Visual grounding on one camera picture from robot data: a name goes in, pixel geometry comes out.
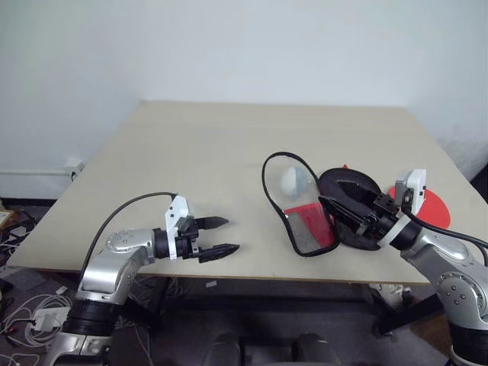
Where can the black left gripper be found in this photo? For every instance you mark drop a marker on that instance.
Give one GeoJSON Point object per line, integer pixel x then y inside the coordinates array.
{"type": "Point", "coordinates": [187, 246]}

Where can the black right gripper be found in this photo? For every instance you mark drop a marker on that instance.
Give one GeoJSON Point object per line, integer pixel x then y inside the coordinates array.
{"type": "Point", "coordinates": [383, 221]}

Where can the clear black-trimmed pouch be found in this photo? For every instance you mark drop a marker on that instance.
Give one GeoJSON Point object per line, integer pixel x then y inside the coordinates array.
{"type": "Point", "coordinates": [354, 242]}

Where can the light blue plush ball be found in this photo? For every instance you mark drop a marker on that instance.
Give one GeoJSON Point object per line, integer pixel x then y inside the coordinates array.
{"type": "Point", "coordinates": [291, 183]}

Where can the red disc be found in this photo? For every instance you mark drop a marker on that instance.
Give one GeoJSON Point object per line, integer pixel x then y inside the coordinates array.
{"type": "Point", "coordinates": [438, 209]}

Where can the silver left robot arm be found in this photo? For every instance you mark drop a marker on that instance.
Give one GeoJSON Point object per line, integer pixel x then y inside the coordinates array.
{"type": "Point", "coordinates": [114, 267]}

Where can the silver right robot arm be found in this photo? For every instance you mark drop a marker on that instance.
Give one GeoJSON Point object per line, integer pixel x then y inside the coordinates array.
{"type": "Point", "coordinates": [457, 289]}

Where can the red rectangular card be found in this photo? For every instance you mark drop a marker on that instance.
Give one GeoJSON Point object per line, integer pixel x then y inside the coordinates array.
{"type": "Point", "coordinates": [312, 225]}

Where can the white power adapter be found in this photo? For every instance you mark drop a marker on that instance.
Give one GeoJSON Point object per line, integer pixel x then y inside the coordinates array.
{"type": "Point", "coordinates": [47, 320]}

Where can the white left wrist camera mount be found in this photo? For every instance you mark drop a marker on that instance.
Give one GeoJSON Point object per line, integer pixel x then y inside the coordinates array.
{"type": "Point", "coordinates": [175, 213]}

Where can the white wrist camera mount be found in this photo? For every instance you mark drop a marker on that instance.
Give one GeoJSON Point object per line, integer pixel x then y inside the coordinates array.
{"type": "Point", "coordinates": [417, 183]}
{"type": "Point", "coordinates": [175, 213]}

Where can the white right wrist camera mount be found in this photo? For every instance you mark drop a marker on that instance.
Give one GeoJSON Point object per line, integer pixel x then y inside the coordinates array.
{"type": "Point", "coordinates": [417, 183]}

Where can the black table frame bar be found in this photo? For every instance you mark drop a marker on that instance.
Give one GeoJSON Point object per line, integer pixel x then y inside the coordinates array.
{"type": "Point", "coordinates": [411, 316]}

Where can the white wall socket box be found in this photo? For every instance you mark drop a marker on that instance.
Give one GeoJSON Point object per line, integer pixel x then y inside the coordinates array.
{"type": "Point", "coordinates": [73, 167]}

